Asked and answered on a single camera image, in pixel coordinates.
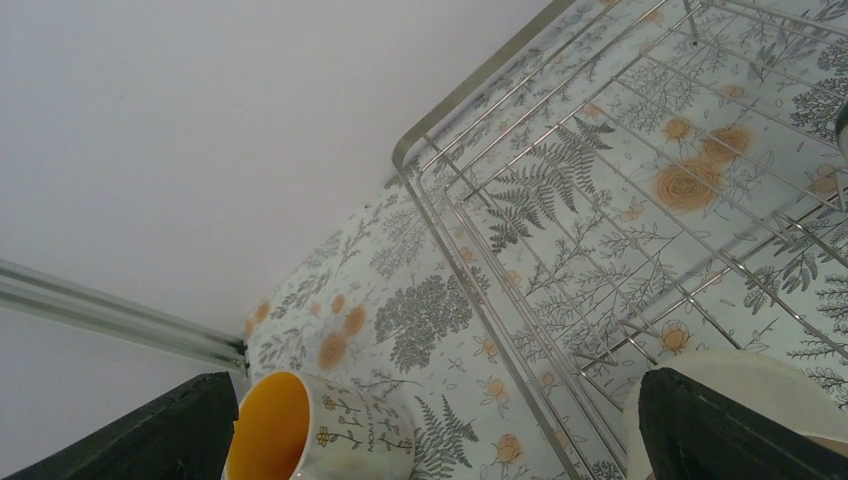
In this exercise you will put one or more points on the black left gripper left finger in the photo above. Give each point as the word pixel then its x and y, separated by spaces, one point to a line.
pixel 184 433

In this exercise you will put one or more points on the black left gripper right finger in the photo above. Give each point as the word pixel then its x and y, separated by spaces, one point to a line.
pixel 691 431

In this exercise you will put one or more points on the white floral mug orange inside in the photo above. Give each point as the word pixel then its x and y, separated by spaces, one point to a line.
pixel 298 426

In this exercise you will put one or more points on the beige cup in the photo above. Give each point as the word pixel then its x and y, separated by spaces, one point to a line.
pixel 767 386

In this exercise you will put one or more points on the floral patterned table mat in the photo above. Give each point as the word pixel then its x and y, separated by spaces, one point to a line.
pixel 378 307

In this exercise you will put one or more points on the dark teal mug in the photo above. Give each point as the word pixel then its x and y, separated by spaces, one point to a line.
pixel 841 130

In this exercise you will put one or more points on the aluminium frame post left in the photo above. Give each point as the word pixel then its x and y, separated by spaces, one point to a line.
pixel 36 293

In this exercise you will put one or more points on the metal wire dish rack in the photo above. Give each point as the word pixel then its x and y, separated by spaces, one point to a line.
pixel 626 182

